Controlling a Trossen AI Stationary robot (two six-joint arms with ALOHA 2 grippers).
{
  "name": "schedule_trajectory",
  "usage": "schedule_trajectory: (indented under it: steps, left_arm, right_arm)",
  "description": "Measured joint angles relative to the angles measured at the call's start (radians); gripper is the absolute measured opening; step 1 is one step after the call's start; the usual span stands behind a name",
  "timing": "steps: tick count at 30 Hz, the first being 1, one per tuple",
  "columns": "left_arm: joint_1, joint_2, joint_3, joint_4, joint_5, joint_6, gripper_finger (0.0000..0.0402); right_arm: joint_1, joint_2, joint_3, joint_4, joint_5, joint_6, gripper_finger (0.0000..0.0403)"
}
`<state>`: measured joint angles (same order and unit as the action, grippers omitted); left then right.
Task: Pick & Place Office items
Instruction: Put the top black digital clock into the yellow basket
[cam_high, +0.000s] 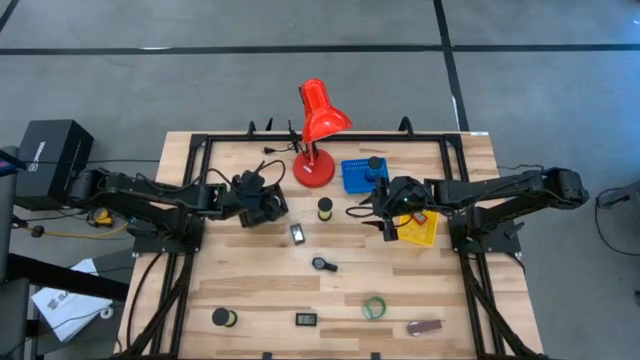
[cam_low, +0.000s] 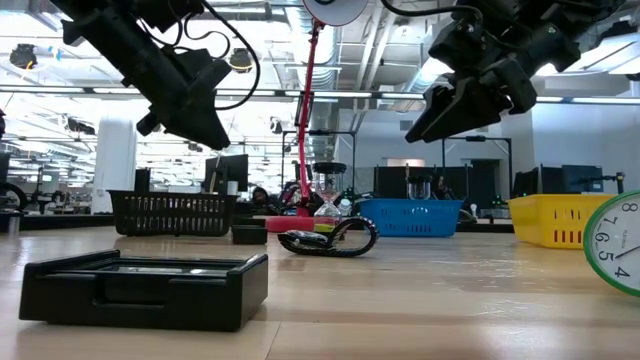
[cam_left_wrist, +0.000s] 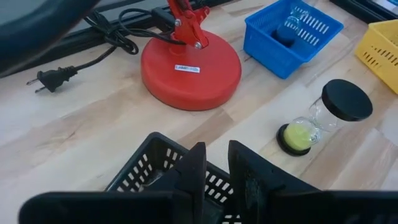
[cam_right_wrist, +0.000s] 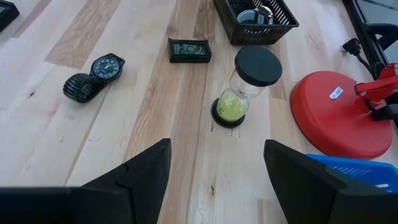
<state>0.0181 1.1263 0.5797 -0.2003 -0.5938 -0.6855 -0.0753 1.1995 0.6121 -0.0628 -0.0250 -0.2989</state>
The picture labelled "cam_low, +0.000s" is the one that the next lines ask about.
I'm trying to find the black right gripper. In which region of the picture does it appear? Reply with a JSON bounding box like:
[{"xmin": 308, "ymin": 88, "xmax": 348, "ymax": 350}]
[{"xmin": 405, "ymin": 22, "xmax": 581, "ymax": 144}]

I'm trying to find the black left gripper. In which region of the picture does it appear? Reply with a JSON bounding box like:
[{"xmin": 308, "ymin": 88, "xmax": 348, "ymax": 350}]
[{"xmin": 79, "ymin": 9, "xmax": 232, "ymax": 151}]

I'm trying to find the red desk lamp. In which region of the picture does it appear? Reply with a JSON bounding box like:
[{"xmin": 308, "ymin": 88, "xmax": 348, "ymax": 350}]
[{"xmin": 266, "ymin": 0, "xmax": 371, "ymax": 234}]

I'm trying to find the hourglass with yellow sand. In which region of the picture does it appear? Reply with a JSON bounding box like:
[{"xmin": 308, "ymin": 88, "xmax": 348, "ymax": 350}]
[{"xmin": 312, "ymin": 161, "xmax": 348, "ymax": 227}]

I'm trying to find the green-rimmed white wall clock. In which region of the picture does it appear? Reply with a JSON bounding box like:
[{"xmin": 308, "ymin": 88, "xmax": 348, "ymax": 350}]
[{"xmin": 583, "ymin": 190, "xmax": 640, "ymax": 299}]

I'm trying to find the black computer monitor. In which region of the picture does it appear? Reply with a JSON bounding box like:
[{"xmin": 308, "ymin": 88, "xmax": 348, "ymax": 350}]
[{"xmin": 204, "ymin": 153, "xmax": 250, "ymax": 194}]

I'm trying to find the black round ceiling spotlight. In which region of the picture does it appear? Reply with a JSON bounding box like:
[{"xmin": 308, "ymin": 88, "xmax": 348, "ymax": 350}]
[{"xmin": 228, "ymin": 47, "xmax": 254, "ymax": 72}]

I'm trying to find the black partition panel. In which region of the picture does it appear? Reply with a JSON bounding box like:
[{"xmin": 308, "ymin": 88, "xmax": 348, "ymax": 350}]
[{"xmin": 373, "ymin": 165, "xmax": 501, "ymax": 201}]

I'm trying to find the black slotted plastic basket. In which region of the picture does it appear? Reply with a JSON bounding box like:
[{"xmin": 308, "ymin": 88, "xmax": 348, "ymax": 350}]
[{"xmin": 107, "ymin": 189, "xmax": 239, "ymax": 238}]

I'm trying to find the long overhead light bar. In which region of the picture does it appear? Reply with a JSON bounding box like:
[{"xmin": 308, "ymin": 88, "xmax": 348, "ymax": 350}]
[{"xmin": 0, "ymin": 85, "xmax": 640, "ymax": 105}]

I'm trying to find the blue slotted plastic basket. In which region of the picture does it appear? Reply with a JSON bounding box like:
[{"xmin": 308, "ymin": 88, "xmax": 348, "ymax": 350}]
[{"xmin": 357, "ymin": 198, "xmax": 464, "ymax": 239}]

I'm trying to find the small black box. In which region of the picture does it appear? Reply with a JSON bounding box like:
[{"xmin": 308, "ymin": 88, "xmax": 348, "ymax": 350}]
[{"xmin": 231, "ymin": 224, "xmax": 269, "ymax": 246}]

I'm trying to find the dark monitor pair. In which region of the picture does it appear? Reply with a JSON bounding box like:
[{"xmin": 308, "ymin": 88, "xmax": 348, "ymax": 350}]
[{"xmin": 512, "ymin": 164, "xmax": 605, "ymax": 198}]

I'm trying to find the yellow slotted plastic basket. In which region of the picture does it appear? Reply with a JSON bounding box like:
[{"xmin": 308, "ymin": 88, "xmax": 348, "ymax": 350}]
[{"xmin": 507, "ymin": 193, "xmax": 619, "ymax": 250}]

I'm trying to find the black desk organiser tray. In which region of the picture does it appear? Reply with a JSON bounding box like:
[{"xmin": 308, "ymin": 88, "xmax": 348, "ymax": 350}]
[{"xmin": 18, "ymin": 249, "xmax": 270, "ymax": 333}]

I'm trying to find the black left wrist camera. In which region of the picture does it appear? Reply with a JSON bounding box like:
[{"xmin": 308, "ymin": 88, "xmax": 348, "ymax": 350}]
[{"xmin": 172, "ymin": 47, "xmax": 234, "ymax": 104}]

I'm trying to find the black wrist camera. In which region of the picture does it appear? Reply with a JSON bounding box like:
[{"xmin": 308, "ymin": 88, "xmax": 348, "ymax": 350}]
[
  {"xmin": 172, "ymin": 47, "xmax": 234, "ymax": 104},
  {"xmin": 428, "ymin": 19, "xmax": 484, "ymax": 71}
]

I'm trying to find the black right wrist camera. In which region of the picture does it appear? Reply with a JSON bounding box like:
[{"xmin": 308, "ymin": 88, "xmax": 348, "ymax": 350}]
[{"xmin": 428, "ymin": 19, "xmax": 484, "ymax": 71}]

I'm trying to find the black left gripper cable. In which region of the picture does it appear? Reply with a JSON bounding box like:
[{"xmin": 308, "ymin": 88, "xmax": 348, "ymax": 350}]
[{"xmin": 164, "ymin": 0, "xmax": 262, "ymax": 111}]

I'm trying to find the black metal frame stand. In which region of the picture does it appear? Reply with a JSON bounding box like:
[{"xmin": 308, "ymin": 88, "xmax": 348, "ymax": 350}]
[{"xmin": 441, "ymin": 135, "xmax": 514, "ymax": 221}]

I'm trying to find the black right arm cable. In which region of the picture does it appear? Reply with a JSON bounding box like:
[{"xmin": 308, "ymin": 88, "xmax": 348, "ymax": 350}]
[{"xmin": 379, "ymin": 0, "xmax": 482, "ymax": 22}]

